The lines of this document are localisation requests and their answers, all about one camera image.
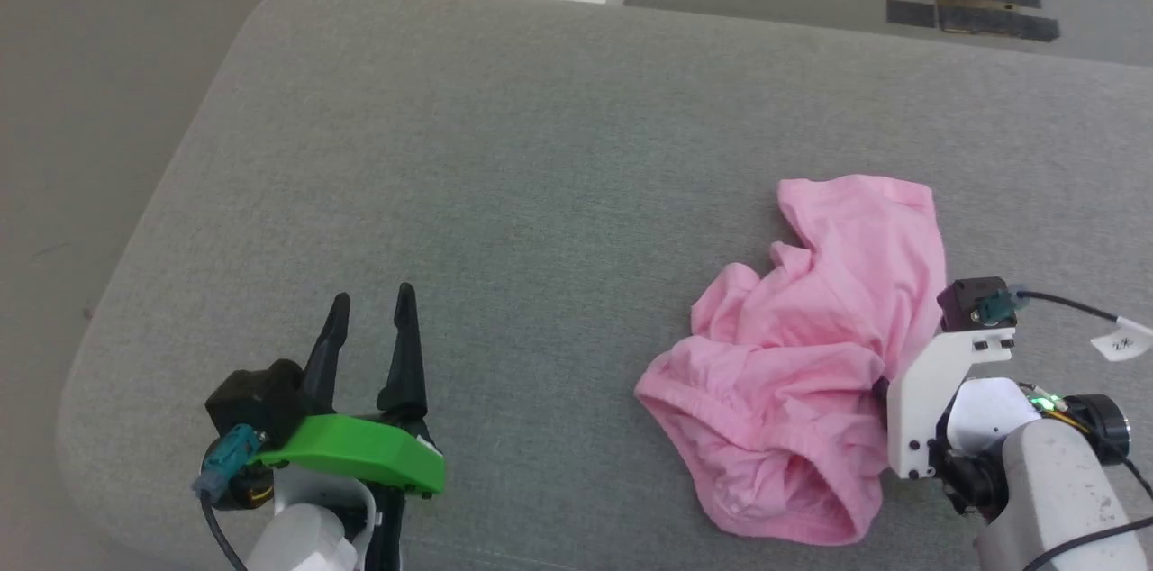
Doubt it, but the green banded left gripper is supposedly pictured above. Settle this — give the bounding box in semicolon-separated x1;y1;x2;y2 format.
255;283;445;571

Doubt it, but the small black floor mat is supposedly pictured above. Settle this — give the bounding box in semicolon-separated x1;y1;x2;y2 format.
886;0;938;29

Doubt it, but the grey fabric sofa cushion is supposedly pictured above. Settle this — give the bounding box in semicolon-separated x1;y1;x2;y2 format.
54;0;1153;571

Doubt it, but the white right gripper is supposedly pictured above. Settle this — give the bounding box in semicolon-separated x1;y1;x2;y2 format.
872;328;1041;513

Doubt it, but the white cable label tag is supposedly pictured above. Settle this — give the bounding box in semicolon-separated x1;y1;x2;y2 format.
1090;323;1153;363

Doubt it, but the pink garment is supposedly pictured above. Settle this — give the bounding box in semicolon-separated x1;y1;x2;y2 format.
633;175;949;547

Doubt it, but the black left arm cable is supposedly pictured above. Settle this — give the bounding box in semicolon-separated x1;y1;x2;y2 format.
192;425;267;571

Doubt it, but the long black floor mat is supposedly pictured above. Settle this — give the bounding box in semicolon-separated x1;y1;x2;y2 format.
937;5;1061;43

